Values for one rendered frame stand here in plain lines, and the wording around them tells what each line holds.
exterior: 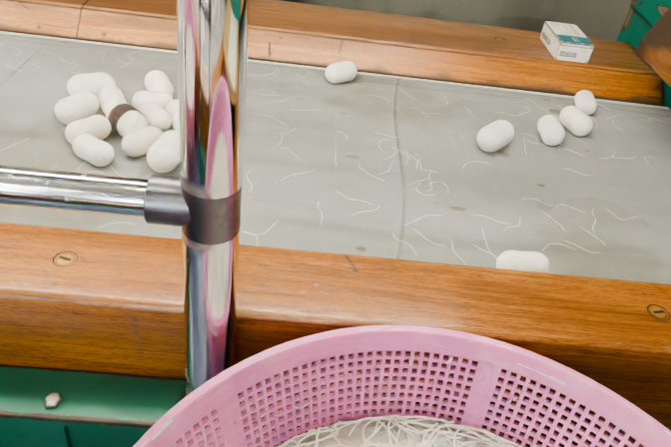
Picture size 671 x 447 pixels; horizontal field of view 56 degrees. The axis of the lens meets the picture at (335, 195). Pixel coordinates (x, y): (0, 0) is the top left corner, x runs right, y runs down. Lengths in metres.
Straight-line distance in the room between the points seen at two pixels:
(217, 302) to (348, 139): 0.26
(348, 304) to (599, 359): 0.13
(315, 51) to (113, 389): 0.39
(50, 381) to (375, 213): 0.22
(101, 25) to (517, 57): 0.41
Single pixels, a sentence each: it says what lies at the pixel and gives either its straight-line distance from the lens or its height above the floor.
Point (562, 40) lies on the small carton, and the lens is 0.68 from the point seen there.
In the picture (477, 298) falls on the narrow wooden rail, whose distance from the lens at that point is 0.34.
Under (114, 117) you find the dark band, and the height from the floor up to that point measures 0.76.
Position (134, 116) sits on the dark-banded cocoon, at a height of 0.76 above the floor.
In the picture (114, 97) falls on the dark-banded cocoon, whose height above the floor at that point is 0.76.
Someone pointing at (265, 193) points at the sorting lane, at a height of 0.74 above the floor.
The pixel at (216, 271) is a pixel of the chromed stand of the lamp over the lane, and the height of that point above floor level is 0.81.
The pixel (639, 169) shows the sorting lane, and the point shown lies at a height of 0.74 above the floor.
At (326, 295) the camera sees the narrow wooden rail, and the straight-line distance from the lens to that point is 0.32.
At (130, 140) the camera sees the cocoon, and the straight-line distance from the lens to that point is 0.46.
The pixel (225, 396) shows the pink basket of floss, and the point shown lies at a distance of 0.28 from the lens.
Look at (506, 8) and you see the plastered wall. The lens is 2.80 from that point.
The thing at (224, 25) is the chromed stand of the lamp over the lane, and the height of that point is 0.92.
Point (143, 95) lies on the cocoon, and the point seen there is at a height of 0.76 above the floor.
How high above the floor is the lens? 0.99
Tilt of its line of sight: 35 degrees down
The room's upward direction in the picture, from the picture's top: 8 degrees clockwise
